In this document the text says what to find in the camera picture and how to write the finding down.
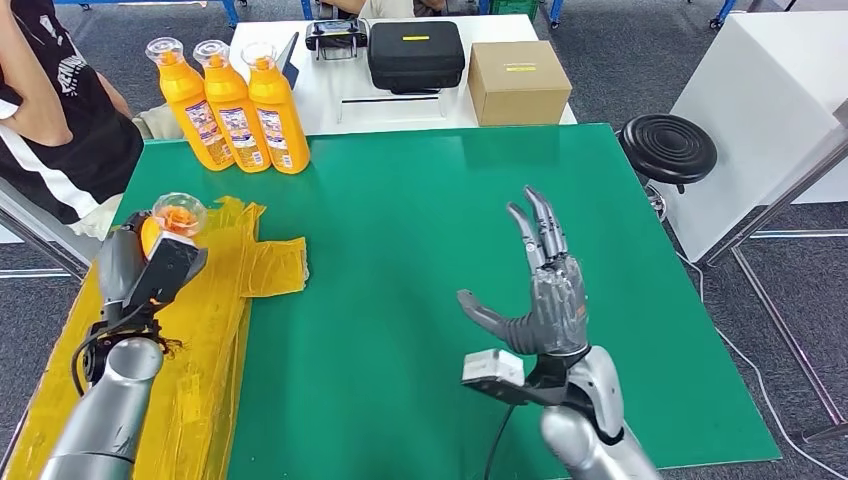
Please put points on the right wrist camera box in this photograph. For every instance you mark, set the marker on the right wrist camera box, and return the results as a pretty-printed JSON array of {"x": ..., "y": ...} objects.
[{"x": 493, "y": 371}]

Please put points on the person's forearm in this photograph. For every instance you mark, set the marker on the person's forearm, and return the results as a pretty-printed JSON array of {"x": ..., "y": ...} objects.
[
  {"x": 116, "y": 96},
  {"x": 33, "y": 86}
]

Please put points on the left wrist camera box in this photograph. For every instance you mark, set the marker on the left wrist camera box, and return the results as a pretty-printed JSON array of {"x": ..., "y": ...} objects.
[{"x": 166, "y": 268}]

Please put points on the orange detergent bottle clear cap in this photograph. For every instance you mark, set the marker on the orange detergent bottle clear cap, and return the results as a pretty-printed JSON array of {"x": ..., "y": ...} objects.
[
  {"x": 275, "y": 116},
  {"x": 232, "y": 112},
  {"x": 189, "y": 112},
  {"x": 179, "y": 215}
]

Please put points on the cardboard box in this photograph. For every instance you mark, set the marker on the cardboard box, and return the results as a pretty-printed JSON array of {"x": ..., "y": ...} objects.
[{"x": 519, "y": 93}]

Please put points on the black carrying case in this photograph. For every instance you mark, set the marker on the black carrying case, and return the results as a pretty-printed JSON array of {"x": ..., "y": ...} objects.
[{"x": 416, "y": 63}]

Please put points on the black remote controller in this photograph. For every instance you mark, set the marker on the black remote controller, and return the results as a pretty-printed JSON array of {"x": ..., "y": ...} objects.
[{"x": 336, "y": 33}]

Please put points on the blue folio tablet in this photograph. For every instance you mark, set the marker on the blue folio tablet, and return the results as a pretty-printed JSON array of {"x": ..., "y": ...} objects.
[{"x": 290, "y": 66}]

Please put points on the green plastic crate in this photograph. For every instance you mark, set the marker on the green plastic crate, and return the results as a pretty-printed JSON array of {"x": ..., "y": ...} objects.
[{"x": 513, "y": 5}]

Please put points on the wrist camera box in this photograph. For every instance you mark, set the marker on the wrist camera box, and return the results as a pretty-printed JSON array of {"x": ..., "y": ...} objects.
[
  {"x": 493, "y": 371},
  {"x": 166, "y": 268}
]

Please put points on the black round stool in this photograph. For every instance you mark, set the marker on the black round stool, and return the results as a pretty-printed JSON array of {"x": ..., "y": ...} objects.
[{"x": 667, "y": 149}]

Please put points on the yellow taped plastic sheet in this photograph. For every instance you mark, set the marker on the yellow taped plastic sheet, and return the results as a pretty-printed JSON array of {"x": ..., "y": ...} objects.
[{"x": 199, "y": 371}]

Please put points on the clear plastic film wrap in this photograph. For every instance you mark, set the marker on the clear plastic film wrap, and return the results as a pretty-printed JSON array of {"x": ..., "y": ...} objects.
[{"x": 560, "y": 305}]

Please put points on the white cabinet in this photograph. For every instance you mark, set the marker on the white cabinet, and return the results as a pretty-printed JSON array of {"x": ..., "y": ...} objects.
[{"x": 752, "y": 112}]

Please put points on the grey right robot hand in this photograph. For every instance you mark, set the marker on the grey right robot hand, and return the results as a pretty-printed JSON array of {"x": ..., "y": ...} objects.
[{"x": 560, "y": 311}]

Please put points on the white table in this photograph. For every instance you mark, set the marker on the white table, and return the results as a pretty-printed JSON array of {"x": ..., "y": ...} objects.
[{"x": 331, "y": 86}]

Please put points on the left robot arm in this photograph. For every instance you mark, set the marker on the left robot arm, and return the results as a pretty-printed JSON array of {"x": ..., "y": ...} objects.
[{"x": 106, "y": 411}]

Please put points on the person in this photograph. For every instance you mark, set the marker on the person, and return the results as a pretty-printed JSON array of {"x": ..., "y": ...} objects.
[
  {"x": 387, "y": 6},
  {"x": 79, "y": 166}
]

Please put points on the silver metal frame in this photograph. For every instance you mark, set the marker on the silver metal frame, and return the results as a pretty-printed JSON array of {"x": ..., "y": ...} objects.
[
  {"x": 36, "y": 232},
  {"x": 785, "y": 195}
]

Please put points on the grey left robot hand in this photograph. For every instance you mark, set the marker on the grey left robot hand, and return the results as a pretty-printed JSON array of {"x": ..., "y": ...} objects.
[{"x": 119, "y": 265}]

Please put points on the blue metal leg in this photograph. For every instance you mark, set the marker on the blue metal leg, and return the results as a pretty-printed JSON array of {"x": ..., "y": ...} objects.
[
  {"x": 230, "y": 12},
  {"x": 308, "y": 8},
  {"x": 724, "y": 10},
  {"x": 556, "y": 10}
]

